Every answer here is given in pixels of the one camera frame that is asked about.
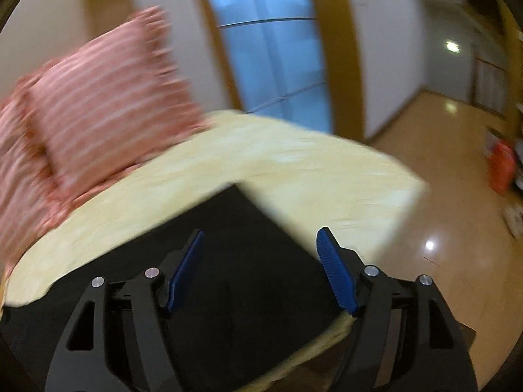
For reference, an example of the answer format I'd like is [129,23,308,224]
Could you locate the wooden cabinet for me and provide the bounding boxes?
[462,0,519,117]

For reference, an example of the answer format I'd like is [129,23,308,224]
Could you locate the black pants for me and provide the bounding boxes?
[0,184,354,392]

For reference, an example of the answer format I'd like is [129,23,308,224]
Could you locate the large pink striped pillow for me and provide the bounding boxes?
[25,6,213,197]

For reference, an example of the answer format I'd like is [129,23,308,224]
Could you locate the orange bag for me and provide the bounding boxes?
[488,139,516,195]

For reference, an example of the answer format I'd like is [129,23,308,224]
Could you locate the small pink striped pillow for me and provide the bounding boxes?
[0,59,74,270]

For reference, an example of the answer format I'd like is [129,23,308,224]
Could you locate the bed with yellow sheet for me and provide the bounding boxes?
[0,110,430,392]

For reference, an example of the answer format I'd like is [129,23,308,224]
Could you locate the frosted glass door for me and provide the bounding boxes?
[198,0,333,133]

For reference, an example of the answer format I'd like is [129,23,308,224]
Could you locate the wooden door frame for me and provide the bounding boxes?
[304,0,366,141]

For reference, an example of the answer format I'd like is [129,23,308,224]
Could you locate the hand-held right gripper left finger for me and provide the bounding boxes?
[44,229,206,392]

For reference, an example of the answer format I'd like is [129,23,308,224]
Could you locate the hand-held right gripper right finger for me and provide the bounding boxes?
[315,226,479,392]

